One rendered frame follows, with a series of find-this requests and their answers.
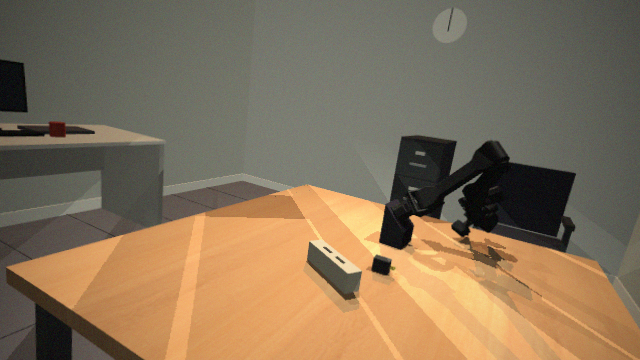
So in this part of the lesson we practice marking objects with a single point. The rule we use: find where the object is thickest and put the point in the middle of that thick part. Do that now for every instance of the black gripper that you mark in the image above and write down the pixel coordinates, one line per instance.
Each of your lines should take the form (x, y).
(462, 227)

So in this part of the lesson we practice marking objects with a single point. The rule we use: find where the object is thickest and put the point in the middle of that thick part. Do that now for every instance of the black two-prong plug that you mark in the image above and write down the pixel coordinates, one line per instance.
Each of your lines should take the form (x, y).
(382, 264)

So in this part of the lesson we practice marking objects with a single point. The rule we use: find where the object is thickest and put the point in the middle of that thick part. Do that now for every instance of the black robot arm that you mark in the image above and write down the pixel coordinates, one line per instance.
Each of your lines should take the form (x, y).
(491, 160)

